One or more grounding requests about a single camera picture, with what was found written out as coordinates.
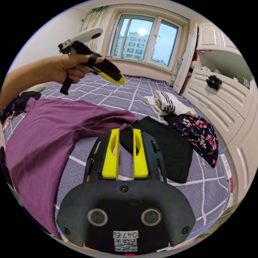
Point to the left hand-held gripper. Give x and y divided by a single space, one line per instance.
108 68

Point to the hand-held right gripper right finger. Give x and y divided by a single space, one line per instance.
140 163

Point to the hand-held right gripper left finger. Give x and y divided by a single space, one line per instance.
110 159

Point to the purple short sleeve shirt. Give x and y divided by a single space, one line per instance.
40 141

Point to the person's left forearm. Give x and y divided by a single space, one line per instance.
22 80

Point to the person's left hand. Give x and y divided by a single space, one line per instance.
64 66

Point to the bed with purple checked quilt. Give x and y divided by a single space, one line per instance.
125 94

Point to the window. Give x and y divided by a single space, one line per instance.
141 40

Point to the white garment with black stripes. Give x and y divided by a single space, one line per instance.
178 104

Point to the dark floral garment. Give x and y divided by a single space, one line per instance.
201 137

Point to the curtain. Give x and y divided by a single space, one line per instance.
90 22

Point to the pile of clothes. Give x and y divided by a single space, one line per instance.
22 99

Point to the white cupboard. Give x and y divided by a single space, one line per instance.
221 100

